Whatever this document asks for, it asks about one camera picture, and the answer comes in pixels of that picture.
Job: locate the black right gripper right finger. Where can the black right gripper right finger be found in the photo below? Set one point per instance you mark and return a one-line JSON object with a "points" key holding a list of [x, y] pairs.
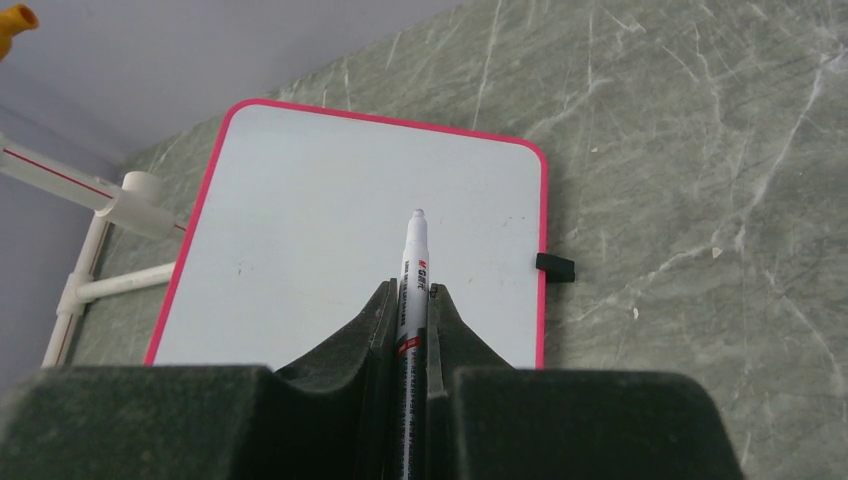
{"points": [[488, 420]]}

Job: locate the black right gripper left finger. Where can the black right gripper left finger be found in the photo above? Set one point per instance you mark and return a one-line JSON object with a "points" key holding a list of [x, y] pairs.
{"points": [[323, 416]]}

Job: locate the white blue whiteboard marker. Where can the white blue whiteboard marker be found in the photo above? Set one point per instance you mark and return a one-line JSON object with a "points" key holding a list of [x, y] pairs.
{"points": [[413, 296]]}

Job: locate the pink framed whiteboard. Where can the pink framed whiteboard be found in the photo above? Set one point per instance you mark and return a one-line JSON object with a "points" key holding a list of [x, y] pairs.
{"points": [[303, 212]]}

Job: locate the black whiteboard clip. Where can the black whiteboard clip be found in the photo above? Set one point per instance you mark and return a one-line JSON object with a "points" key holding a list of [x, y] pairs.
{"points": [[556, 269]]}

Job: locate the orange pipe fitting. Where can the orange pipe fitting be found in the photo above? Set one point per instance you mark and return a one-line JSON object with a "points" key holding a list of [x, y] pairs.
{"points": [[15, 20]]}

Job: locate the white pvc pipe frame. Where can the white pvc pipe frame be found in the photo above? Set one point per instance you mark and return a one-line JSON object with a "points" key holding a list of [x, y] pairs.
{"points": [[54, 223]]}

